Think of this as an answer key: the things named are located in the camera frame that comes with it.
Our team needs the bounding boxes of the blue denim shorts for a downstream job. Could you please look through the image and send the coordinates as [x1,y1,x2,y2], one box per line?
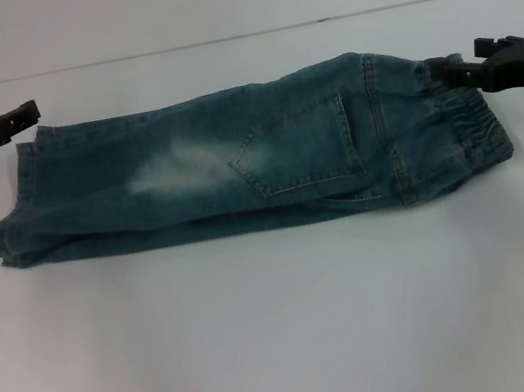
[0,26,524,282]

